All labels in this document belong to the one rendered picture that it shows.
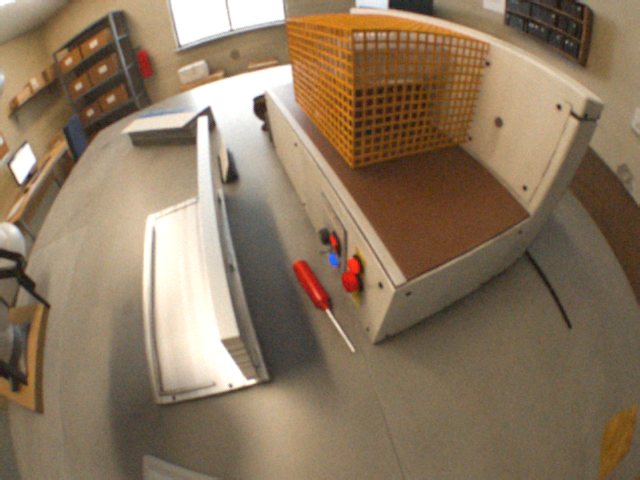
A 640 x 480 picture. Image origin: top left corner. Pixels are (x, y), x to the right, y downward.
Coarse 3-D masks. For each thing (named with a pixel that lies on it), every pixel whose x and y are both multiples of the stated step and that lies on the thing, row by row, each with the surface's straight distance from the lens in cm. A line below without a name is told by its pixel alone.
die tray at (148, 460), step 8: (144, 456) 53; (152, 456) 52; (144, 464) 53; (152, 464) 52; (160, 464) 51; (168, 464) 50; (144, 472) 54; (160, 472) 51; (168, 472) 50; (176, 472) 49; (184, 472) 48; (192, 472) 47
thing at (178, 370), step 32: (160, 224) 66; (192, 224) 60; (224, 224) 56; (160, 256) 59; (192, 256) 55; (160, 288) 55; (192, 288) 50; (160, 320) 51; (192, 320) 48; (160, 352) 49; (192, 352) 46; (224, 352) 43; (256, 352) 41; (192, 384) 45; (224, 384) 42; (256, 384) 42
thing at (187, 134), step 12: (192, 120) 93; (132, 132) 120; (144, 132) 113; (156, 132) 107; (168, 132) 101; (180, 132) 96; (192, 132) 93; (144, 144) 117; (156, 144) 111; (168, 144) 105; (180, 144) 100; (192, 144) 96
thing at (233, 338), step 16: (208, 144) 45; (208, 160) 40; (208, 176) 37; (208, 192) 34; (208, 208) 32; (208, 224) 30; (208, 240) 28; (208, 256) 27; (224, 256) 33; (208, 272) 26; (224, 272) 25; (224, 288) 24; (224, 304) 24; (224, 320) 23; (240, 320) 34; (224, 336) 22; (240, 336) 23; (240, 352) 26; (240, 368) 32
